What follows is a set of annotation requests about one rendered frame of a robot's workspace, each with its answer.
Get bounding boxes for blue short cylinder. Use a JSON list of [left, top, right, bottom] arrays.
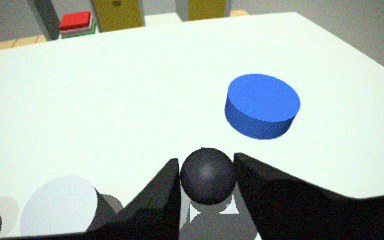
[[224, 74, 301, 140]]

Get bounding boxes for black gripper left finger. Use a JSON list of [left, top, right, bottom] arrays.
[[0, 158, 181, 240]]

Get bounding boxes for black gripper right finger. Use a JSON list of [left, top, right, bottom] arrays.
[[233, 152, 384, 240]]

